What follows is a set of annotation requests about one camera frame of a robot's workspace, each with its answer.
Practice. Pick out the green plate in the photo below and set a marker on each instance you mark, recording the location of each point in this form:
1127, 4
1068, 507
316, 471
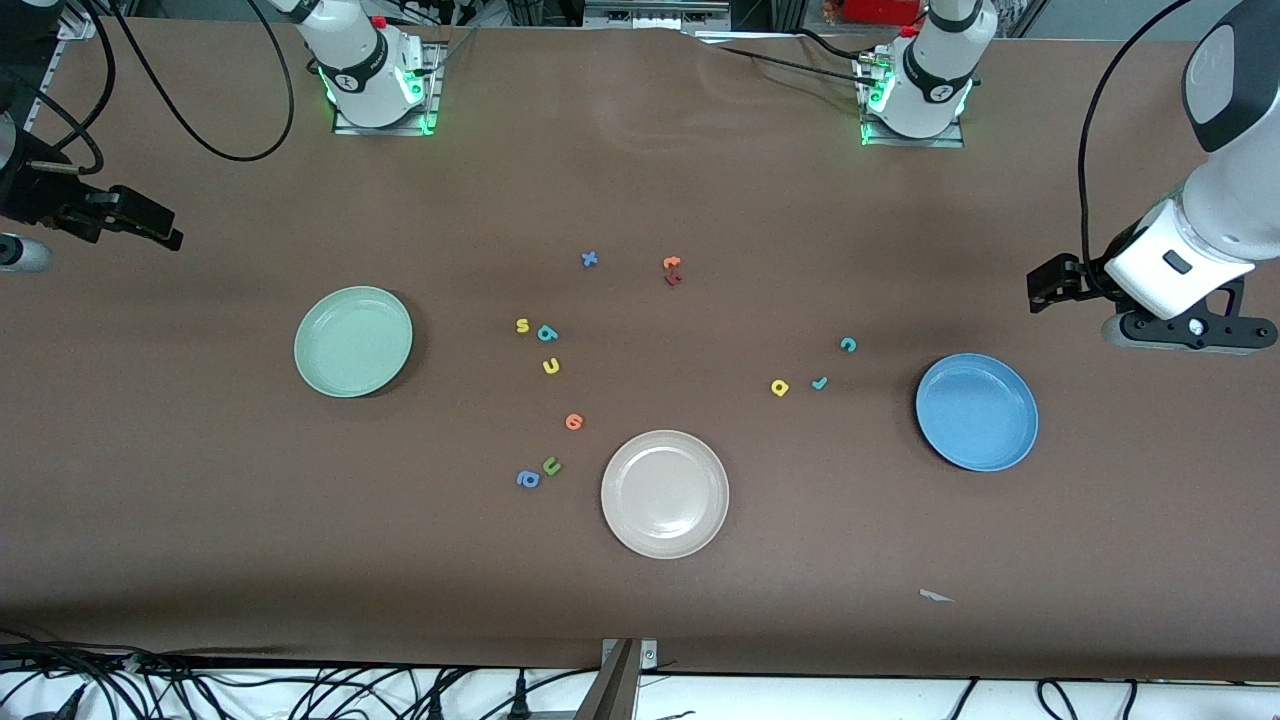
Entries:
345, 350

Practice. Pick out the grey metal bracket plate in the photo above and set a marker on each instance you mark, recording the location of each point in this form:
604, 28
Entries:
648, 655

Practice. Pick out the black power plug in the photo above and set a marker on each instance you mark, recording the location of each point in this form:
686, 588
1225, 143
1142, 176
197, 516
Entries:
520, 700
436, 705

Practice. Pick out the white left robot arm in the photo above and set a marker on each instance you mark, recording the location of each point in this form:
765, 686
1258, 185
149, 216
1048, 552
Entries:
1220, 200

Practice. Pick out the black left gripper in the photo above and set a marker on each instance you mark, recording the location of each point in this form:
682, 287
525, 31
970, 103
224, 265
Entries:
1089, 277

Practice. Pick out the grey device box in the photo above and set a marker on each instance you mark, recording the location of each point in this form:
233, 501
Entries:
655, 12

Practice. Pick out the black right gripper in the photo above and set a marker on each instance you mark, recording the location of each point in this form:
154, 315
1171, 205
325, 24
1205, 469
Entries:
38, 192

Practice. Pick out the beige plate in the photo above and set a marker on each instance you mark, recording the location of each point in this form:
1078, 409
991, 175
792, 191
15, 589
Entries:
665, 495

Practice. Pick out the red box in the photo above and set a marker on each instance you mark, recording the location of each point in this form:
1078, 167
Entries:
880, 10

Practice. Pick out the white paper scrap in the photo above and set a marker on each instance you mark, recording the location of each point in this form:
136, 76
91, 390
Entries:
935, 596

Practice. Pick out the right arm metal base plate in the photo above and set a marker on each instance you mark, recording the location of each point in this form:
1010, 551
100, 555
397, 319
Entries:
430, 122

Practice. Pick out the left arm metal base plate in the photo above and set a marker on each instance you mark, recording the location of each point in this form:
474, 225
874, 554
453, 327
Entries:
950, 140

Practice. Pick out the blue plate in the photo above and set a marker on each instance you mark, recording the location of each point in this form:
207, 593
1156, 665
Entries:
975, 415

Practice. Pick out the brown table cover sheet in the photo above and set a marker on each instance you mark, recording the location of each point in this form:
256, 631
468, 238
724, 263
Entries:
640, 180

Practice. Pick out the blue letter a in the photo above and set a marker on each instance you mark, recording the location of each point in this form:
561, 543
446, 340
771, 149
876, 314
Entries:
528, 479

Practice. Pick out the grey metal post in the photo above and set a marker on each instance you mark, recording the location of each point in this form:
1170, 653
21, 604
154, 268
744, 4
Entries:
612, 690

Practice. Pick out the aluminium frame profile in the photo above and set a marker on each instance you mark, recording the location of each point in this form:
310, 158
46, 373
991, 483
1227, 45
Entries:
70, 25

